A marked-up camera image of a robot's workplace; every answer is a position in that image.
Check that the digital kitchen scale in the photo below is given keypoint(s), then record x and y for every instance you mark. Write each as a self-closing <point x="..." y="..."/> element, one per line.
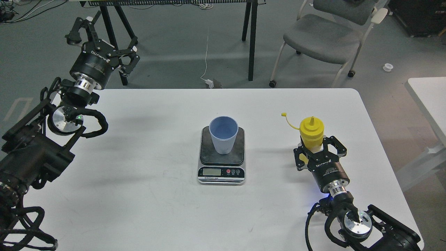
<point x="218" y="169"/>

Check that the blue ribbed plastic cup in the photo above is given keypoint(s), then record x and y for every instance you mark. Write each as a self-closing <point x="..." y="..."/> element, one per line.
<point x="223" y="131"/>

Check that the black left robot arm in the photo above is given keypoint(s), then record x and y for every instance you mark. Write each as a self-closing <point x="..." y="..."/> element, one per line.
<point x="38" y="147"/>

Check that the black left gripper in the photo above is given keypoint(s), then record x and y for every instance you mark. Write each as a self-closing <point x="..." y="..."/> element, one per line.
<point x="91" y="68"/>

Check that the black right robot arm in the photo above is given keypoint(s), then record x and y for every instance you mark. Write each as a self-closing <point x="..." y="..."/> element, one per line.
<point x="346" y="225"/>

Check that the black cabinet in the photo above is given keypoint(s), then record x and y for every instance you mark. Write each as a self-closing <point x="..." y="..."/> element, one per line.
<point x="420" y="18"/>

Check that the grey office chair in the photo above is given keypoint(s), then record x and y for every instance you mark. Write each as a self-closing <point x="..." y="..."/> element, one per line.
<point x="329" y="41"/>

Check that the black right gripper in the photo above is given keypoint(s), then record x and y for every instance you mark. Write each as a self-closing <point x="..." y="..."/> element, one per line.
<point x="327" y="172"/>

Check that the black trestle table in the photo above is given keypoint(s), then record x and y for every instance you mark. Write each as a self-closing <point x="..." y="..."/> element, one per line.
<point x="145" y="15"/>

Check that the yellow squeeze bottle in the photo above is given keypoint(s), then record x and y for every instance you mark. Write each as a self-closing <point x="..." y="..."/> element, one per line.
<point x="311" y="132"/>

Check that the white plastic spool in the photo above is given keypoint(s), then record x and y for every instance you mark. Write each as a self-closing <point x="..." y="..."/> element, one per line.
<point x="387" y="67"/>

